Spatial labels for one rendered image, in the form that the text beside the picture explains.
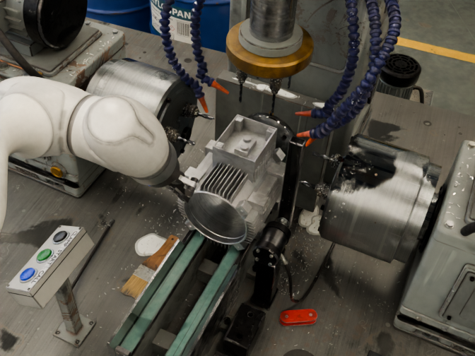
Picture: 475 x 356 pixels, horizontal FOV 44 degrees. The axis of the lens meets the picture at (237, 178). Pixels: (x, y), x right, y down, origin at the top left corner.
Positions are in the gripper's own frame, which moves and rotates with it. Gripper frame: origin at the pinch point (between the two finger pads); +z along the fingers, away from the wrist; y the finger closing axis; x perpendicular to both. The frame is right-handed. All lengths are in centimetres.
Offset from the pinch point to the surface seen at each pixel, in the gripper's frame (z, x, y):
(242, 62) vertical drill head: -10.1, -26.7, -3.8
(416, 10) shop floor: 244, -203, -10
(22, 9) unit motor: -9, -24, 48
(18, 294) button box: -11.4, 30.9, 17.2
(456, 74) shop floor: 214, -152, -47
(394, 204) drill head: 4.8, -13.6, -40.4
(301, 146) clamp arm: -8.0, -15.0, -20.8
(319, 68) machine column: 16.7, -42.1, -12.9
